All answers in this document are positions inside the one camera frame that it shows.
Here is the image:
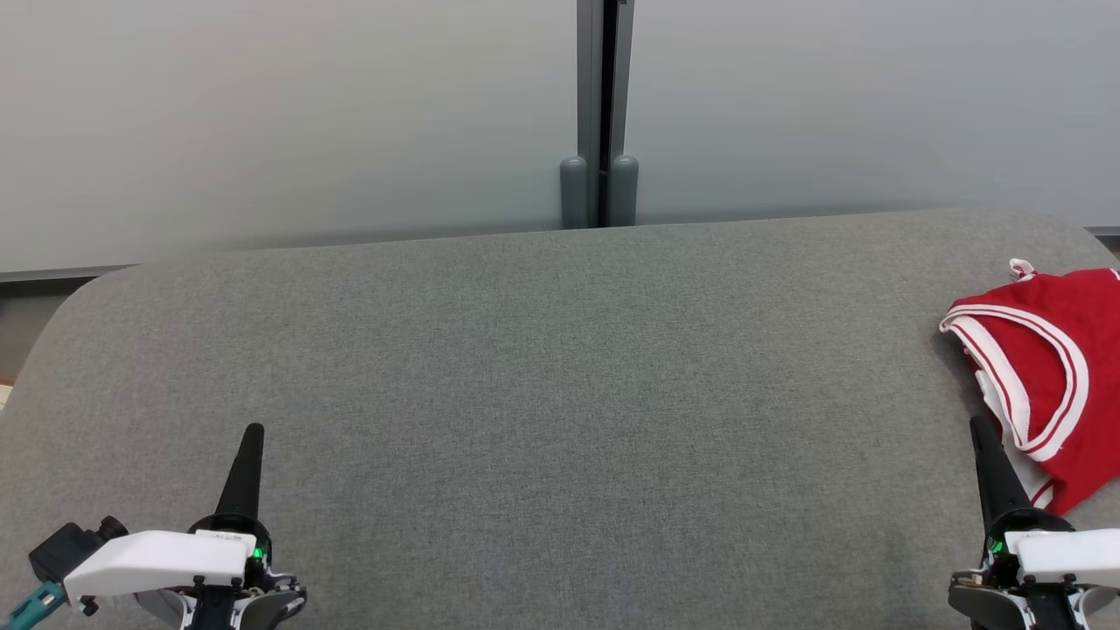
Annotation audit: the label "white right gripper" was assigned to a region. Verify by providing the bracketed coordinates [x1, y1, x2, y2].
[969, 416, 1120, 589]

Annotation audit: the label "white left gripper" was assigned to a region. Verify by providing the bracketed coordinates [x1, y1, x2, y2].
[63, 423, 274, 600]

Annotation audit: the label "red shirt white sleeves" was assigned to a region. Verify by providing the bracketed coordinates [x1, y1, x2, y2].
[939, 259, 1120, 517]

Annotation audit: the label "black left cable teal plug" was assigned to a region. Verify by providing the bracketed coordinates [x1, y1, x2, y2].
[0, 579, 69, 630]

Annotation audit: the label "grey partition foot post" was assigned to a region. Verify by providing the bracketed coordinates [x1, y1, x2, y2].
[610, 156, 640, 228]
[560, 156, 589, 230]

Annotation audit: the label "dark vertical partition frame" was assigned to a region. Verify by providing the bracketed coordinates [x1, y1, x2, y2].
[577, 0, 635, 228]

